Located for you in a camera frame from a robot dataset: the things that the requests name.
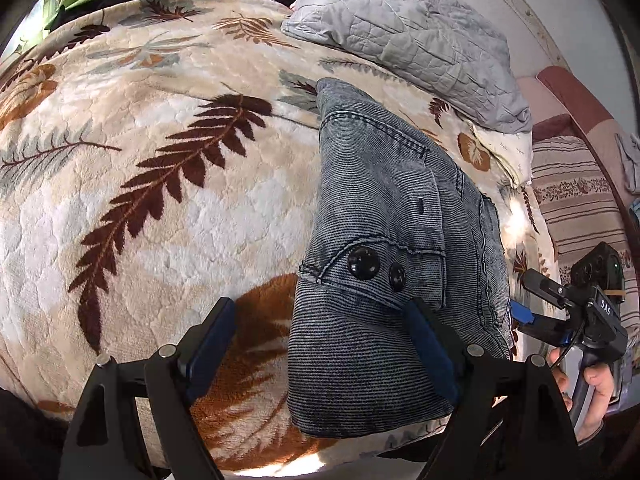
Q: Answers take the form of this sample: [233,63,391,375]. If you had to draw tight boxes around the grey quilted pillow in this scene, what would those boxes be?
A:
[280,0,534,134]

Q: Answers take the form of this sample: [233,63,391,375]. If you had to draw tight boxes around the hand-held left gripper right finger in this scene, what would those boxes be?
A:
[404,298,585,480]

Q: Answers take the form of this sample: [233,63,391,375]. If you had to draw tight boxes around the grey cloth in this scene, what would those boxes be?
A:
[614,132,640,192]

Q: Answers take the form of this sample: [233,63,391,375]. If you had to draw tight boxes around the person's right forearm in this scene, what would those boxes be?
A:
[575,420,640,480]

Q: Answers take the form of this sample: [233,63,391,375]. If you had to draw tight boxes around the white leaf print pillow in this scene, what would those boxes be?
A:
[472,122,534,187]

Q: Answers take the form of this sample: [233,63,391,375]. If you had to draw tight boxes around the person's right hand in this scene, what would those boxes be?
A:
[547,349,616,444]

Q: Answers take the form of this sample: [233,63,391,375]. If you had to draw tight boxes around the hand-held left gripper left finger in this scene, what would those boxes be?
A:
[57,297,237,480]

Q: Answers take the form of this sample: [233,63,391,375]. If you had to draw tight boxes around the leaf print fleece blanket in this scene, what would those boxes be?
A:
[0,0,562,477]

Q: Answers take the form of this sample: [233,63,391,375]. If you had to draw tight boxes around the maroon pink cushion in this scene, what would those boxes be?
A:
[515,65,627,143]

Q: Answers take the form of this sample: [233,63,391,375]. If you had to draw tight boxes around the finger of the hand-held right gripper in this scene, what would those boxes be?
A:
[521,269,576,312]
[509,300,572,347]

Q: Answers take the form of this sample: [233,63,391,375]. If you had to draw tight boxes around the grey denim pants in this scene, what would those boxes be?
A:
[287,77,517,439]

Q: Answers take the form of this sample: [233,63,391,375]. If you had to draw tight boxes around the striped floral cushion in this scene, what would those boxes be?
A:
[530,135,640,313]

